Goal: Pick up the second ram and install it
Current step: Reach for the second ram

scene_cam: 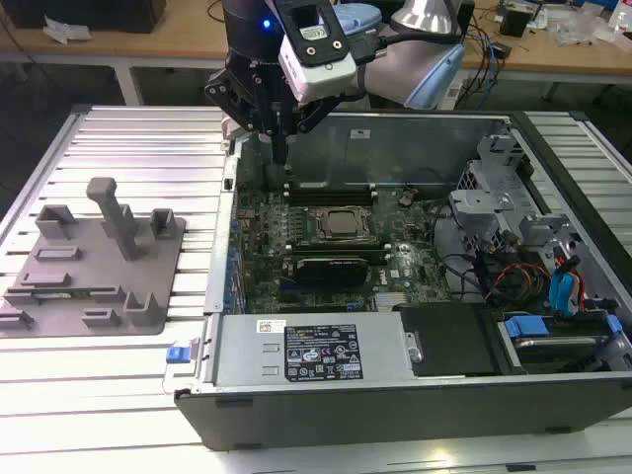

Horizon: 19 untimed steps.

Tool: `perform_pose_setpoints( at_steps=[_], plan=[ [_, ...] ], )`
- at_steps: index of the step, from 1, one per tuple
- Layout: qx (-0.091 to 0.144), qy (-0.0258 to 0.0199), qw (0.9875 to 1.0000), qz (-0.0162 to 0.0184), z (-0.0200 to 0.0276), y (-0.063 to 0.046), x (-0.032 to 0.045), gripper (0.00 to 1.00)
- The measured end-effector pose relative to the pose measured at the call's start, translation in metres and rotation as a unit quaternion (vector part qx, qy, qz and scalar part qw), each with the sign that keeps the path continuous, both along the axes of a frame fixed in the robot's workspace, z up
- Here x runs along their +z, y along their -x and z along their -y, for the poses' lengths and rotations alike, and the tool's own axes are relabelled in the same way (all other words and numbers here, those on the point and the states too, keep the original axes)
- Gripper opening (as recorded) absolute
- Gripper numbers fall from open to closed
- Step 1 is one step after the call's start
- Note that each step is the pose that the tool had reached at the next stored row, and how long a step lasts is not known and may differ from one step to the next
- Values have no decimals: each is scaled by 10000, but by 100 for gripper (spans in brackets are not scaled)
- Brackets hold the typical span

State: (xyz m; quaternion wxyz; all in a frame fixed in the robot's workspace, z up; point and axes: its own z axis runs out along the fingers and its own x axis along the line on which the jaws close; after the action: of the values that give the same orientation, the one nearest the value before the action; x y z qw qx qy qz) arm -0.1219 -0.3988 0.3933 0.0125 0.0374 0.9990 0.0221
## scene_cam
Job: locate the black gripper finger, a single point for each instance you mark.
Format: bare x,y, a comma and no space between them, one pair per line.
316,112
222,94

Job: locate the green RAM stick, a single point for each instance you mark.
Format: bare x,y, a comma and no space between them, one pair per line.
54,295

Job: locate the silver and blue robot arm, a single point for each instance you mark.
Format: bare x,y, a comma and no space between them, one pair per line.
390,74

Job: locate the installed RAM stick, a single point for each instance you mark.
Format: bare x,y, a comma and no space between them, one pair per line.
331,186

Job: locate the wooden desk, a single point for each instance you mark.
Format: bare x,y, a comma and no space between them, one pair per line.
173,44

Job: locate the silver CPU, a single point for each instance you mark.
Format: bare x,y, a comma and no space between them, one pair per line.
344,222

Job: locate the round coin battery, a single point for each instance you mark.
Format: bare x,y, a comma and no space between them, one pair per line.
405,199

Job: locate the white printed tag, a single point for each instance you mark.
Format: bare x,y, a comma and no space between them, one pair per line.
451,94

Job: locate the black equipment box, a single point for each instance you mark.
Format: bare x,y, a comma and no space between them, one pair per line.
99,15

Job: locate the black graphics card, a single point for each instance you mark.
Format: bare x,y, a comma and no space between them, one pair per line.
331,272

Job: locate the crumpled white paper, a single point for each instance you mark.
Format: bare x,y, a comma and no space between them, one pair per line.
69,30

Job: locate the silver metal drive cage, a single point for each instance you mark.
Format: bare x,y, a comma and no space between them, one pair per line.
486,202

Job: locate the green motherboard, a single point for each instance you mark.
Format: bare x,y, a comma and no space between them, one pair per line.
419,276

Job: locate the small black box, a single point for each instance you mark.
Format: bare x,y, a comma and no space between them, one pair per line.
502,51

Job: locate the small silver heatsink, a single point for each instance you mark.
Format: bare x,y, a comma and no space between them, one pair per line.
393,301

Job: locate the grey parts rack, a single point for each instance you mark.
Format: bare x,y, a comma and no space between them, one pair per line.
99,276

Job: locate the silver power supply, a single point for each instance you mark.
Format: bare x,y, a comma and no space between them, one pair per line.
247,350

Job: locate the black plastic shroud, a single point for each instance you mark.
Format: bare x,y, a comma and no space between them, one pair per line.
444,340

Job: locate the blue case latch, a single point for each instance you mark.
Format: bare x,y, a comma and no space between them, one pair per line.
178,355

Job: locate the clear plastic bags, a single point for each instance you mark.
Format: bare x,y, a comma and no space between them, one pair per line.
573,29

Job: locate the black open PC case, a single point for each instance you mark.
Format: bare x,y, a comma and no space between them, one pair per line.
345,419

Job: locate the hard disk in blue carrier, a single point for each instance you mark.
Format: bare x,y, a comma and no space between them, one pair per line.
553,351

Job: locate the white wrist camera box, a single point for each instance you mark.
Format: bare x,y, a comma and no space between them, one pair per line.
316,74

